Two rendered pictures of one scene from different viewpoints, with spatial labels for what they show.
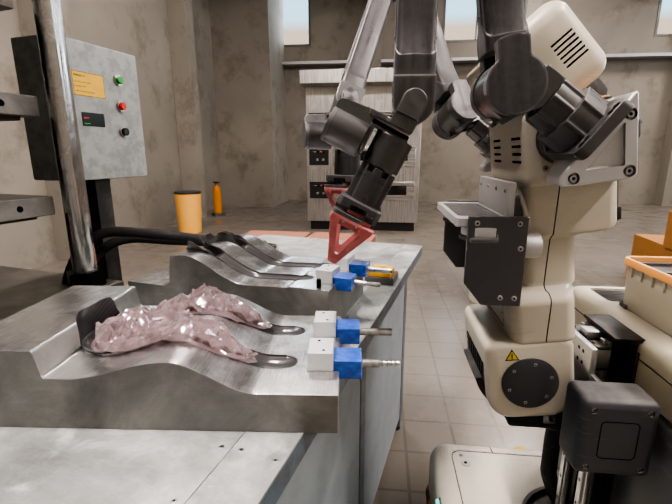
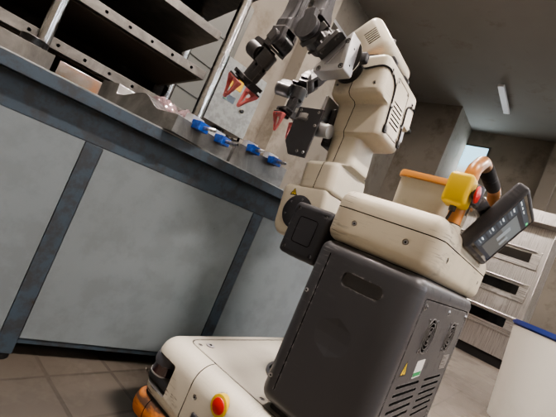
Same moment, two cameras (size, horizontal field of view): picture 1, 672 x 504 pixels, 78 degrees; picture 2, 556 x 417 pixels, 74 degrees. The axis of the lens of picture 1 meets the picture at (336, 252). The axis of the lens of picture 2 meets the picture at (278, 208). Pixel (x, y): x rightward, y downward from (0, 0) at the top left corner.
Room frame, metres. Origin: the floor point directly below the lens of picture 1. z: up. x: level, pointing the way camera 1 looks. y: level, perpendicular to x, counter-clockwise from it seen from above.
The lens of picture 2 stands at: (-0.26, -0.93, 0.67)
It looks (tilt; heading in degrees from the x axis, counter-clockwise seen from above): 2 degrees up; 33
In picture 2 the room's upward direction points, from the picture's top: 23 degrees clockwise
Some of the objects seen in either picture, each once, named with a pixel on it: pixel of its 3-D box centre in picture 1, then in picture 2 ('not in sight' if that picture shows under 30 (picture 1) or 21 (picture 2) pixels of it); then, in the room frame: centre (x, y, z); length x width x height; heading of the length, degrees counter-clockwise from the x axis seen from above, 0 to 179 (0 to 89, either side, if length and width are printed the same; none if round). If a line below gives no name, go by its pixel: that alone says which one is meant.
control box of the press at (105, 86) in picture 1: (108, 274); (196, 177); (1.39, 0.80, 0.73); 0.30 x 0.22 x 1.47; 161
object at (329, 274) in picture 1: (349, 281); (254, 150); (0.82, -0.03, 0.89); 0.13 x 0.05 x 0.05; 71
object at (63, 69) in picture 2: not in sight; (75, 94); (0.71, 1.14, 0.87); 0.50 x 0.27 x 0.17; 71
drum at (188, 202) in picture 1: (189, 212); not in sight; (6.11, 2.19, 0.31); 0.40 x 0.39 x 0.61; 175
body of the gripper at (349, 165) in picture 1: (347, 166); (292, 107); (0.93, -0.02, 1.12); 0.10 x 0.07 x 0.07; 161
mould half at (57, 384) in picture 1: (181, 345); (163, 119); (0.60, 0.24, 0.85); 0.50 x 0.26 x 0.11; 88
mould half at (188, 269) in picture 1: (250, 272); (231, 155); (0.96, 0.21, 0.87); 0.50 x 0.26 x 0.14; 71
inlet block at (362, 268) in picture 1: (363, 268); (275, 161); (0.92, -0.06, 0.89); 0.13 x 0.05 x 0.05; 71
